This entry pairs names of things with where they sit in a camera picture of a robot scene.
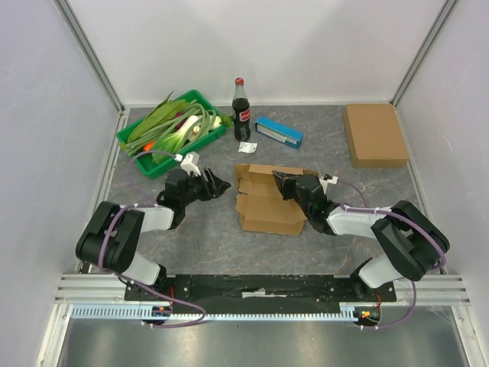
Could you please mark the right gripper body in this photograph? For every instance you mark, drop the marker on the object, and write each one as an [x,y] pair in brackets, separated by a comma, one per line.
[292,183]

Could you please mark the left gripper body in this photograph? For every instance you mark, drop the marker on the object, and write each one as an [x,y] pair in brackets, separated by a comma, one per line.
[208,189]

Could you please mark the small cardboard box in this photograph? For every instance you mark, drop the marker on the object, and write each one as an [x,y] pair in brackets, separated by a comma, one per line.
[260,205]

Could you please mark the large cardboard box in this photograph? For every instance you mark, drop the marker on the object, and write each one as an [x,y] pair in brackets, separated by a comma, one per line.
[374,137]

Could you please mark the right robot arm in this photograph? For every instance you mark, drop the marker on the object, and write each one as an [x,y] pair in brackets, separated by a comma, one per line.
[412,245]

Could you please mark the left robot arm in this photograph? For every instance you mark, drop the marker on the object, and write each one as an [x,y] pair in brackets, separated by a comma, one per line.
[110,239]

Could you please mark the blue rectangular box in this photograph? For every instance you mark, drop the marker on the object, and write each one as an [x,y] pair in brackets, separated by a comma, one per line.
[279,132]

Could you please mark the bok choy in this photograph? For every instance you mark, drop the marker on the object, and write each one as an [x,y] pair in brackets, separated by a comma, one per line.
[173,142]

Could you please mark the long green beans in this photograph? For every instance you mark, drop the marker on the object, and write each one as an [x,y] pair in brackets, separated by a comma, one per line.
[171,125]

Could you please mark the green plastic tray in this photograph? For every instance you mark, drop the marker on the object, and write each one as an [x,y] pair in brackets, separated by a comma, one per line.
[144,159]

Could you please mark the orange carrot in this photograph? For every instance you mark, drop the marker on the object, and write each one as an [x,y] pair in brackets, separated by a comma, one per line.
[148,146]

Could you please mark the cola glass bottle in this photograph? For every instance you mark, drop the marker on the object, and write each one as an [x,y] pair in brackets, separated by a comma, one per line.
[241,112]

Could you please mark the large green leaf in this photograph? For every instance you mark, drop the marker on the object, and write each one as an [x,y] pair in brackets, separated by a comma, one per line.
[166,109]

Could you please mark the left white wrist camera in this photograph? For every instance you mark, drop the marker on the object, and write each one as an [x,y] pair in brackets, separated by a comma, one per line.
[189,163]

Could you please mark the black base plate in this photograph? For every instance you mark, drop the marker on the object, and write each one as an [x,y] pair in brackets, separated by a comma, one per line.
[196,288]

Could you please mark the aluminium frame rail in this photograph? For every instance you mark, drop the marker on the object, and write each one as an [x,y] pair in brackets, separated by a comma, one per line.
[65,9]

